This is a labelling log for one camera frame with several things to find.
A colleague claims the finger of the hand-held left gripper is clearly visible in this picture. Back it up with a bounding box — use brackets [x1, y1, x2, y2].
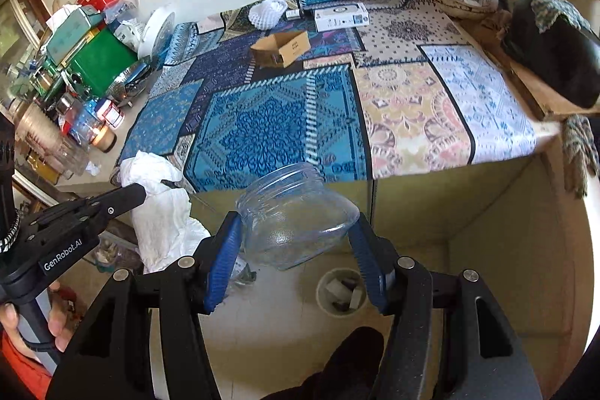
[21, 183, 147, 241]

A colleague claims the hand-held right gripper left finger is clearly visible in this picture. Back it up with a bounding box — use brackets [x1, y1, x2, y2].
[47, 210, 245, 400]

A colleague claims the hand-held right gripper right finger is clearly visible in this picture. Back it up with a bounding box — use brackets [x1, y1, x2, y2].
[349, 213, 545, 400]

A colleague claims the small translucent round bin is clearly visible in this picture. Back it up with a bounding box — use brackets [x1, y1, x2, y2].
[315, 268, 371, 317]

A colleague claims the white plastic bag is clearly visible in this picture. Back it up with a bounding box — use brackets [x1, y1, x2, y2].
[119, 151, 212, 274]

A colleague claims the clear glass jar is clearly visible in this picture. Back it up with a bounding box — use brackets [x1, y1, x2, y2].
[235, 162, 361, 272]

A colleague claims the cardboard box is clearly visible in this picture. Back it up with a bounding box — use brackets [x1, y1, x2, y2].
[250, 30, 311, 68]

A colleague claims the white paper liner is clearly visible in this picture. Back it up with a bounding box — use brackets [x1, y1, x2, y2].
[247, 0, 288, 30]

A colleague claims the white box blue label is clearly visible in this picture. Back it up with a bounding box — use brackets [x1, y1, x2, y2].
[313, 3, 370, 32]

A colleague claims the person's left forearm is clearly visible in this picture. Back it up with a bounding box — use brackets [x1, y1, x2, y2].
[0, 330, 52, 400]

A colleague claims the person's left hand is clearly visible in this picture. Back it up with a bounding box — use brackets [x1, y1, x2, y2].
[0, 280, 73, 363]

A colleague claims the clear plastic packaging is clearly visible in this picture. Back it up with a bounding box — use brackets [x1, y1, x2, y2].
[225, 255, 256, 288]

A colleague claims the lit candle in glass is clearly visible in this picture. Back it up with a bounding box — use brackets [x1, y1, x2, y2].
[89, 126, 118, 153]

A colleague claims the clear drinking glass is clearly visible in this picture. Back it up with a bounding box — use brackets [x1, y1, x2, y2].
[51, 138, 90, 180]

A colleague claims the yellow bottle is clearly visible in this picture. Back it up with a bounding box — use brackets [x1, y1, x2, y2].
[25, 151, 62, 185]

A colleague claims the small jar red label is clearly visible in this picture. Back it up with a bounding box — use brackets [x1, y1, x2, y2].
[96, 97, 125, 130]

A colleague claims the clear water bottle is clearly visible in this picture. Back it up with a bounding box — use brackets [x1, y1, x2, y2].
[63, 97, 101, 145]

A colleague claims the person's leg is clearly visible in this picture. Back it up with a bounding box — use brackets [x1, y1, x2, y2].
[260, 325, 390, 400]

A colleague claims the pink patterned thermos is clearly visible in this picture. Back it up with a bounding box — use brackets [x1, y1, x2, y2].
[12, 97, 66, 162]

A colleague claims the steel bowl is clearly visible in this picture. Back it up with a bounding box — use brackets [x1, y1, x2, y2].
[109, 58, 155, 101]

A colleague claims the blue patchwork tablecloth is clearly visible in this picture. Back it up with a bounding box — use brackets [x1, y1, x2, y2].
[110, 0, 537, 195]

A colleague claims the green metal box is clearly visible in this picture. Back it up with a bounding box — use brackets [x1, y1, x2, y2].
[66, 27, 141, 98]

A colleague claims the white powder bag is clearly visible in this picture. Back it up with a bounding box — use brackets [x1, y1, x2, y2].
[115, 18, 146, 45]

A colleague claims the white round tray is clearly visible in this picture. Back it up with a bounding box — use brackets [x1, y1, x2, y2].
[137, 6, 176, 58]

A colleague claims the teal tissue box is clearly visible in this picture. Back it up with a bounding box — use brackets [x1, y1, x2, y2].
[44, 4, 104, 66]

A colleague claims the wooden cutting board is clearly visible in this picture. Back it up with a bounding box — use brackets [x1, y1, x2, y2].
[462, 18, 600, 122]

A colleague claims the grey knitted rag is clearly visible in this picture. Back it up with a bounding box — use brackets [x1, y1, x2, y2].
[562, 114, 600, 199]

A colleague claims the black ceramic pot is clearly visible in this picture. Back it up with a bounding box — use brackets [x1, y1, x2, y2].
[501, 0, 600, 110]

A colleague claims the blue white knitted cloth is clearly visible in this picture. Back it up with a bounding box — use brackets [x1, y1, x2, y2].
[532, 0, 596, 37]

